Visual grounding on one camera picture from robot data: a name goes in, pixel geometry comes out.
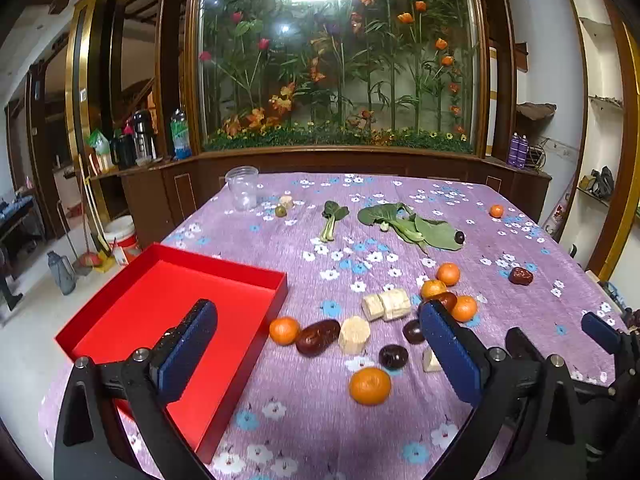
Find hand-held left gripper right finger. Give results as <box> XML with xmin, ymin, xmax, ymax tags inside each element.
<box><xmin>418</xmin><ymin>301</ymin><xmax>587</xmax><ymax>480</ymax></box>

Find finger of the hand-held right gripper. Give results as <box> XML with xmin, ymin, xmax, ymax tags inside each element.
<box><xmin>581</xmin><ymin>311</ymin><xmax>640</xmax><ymax>388</ymax></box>
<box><xmin>505</xmin><ymin>326</ymin><xmax>544</xmax><ymax>363</ymax></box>

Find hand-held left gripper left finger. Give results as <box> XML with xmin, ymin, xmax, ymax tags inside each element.
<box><xmin>53</xmin><ymin>298</ymin><xmax>219</xmax><ymax>480</ymax></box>

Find red cardboard box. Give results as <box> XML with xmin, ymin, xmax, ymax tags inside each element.
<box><xmin>54</xmin><ymin>242</ymin><xmax>289</xmax><ymax>465</ymax></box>

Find large leafy bok choy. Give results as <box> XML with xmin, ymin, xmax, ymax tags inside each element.
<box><xmin>387</xmin><ymin>214</ymin><xmax>463</xmax><ymax>253</ymax></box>

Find white plastic bucket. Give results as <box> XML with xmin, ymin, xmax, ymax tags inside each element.
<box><xmin>104</xmin><ymin>216</ymin><xmax>138</xmax><ymax>266</ymax></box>

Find red broom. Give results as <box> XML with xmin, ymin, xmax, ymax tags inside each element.
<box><xmin>56</xmin><ymin>199</ymin><xmax>104</xmax><ymax>270</ymax></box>

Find purple floral tablecloth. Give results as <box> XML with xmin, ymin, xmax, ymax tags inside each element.
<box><xmin>37</xmin><ymin>172</ymin><xmax>631</xmax><ymax>480</ymax></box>

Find grey plastic jug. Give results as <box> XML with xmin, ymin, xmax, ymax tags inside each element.
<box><xmin>46</xmin><ymin>251</ymin><xmax>77</xmax><ymax>296</ymax></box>

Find wooden sideboard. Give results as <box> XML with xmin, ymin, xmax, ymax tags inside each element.
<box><xmin>120</xmin><ymin>145</ymin><xmax>553</xmax><ymax>251</ymax></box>

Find dark shoes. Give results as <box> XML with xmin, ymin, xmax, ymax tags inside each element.
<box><xmin>580</xmin><ymin>166</ymin><xmax>616</xmax><ymax>196</ymax></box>

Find clear plastic cup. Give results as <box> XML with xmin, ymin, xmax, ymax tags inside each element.
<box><xmin>224</xmin><ymin>165</ymin><xmax>259</xmax><ymax>211</ymax></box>

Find small bok choy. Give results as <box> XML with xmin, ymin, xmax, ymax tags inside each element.
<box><xmin>320</xmin><ymin>201</ymin><xmax>350</xmax><ymax>243</ymax></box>

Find plastic bottle green label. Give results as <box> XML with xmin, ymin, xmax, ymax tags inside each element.
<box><xmin>170</xmin><ymin>108</ymin><xmax>190</xmax><ymax>160</ymax></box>

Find green carton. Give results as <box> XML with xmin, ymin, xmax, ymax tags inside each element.
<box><xmin>88</xmin><ymin>129</ymin><xmax>113</xmax><ymax>172</ymax></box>

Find gold framed wooden partition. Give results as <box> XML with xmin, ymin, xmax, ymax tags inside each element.
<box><xmin>65</xmin><ymin>0</ymin><xmax>133</xmax><ymax>211</ymax></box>

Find glass artificial flower display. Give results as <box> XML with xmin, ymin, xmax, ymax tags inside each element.
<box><xmin>184</xmin><ymin>0</ymin><xmax>488</xmax><ymax>156</ymax></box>

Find wire basket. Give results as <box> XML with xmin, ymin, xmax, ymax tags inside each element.
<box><xmin>526</xmin><ymin>144</ymin><xmax>550</xmax><ymax>171</ymax></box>

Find wooden wall ornament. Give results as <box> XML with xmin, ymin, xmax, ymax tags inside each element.
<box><xmin>516</xmin><ymin>102</ymin><xmax>557</xmax><ymax>120</ymax></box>

